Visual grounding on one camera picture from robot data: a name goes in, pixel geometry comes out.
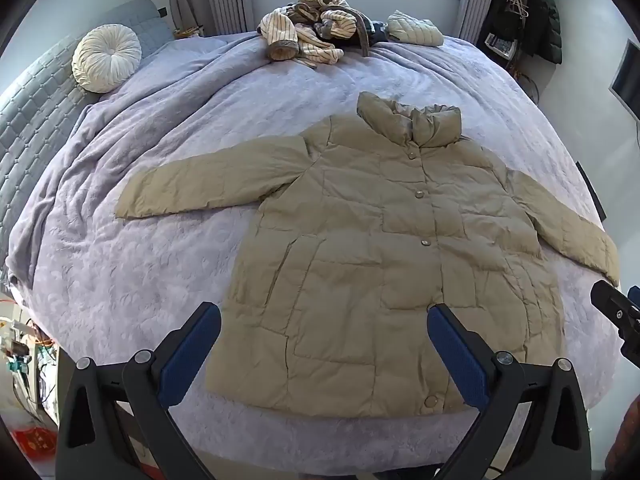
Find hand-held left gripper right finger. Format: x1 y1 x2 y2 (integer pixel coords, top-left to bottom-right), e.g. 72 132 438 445
427 302 593 480

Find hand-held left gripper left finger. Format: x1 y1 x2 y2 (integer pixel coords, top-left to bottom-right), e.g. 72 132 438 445
56 301 222 480

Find khaki puffer jacket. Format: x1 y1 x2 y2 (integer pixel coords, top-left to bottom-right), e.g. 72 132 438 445
114 91 621 418

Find lavender fleece blanket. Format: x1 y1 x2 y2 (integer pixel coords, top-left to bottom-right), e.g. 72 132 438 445
5 30 608 473

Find red printed bag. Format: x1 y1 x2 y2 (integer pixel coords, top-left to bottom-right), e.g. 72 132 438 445
10 425 59 457

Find grey quilted headboard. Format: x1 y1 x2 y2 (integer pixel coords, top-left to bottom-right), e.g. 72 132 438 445
0 0 171 281

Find blue white printed box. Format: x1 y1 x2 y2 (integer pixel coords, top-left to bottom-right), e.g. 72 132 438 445
484 34 517 59

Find black hanging coats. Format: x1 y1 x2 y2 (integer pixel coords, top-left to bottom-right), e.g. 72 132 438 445
480 0 563 66

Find round white pleated pillow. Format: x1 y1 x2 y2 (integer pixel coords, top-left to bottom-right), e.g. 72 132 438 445
71 24 143 94

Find folded pale quilted jacket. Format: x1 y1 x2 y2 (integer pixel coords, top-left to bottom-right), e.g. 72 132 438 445
386 9 445 47

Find dark navy garment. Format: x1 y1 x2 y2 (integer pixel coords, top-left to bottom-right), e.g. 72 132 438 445
357 16 392 47

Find cream striped robe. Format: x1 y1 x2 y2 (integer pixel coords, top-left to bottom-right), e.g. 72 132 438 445
257 0 373 68

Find floor clutter with cables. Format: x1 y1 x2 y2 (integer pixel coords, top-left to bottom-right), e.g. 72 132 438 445
0 300 61 413

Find wall mounted television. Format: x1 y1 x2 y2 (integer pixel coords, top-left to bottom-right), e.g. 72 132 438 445
609 40 640 121

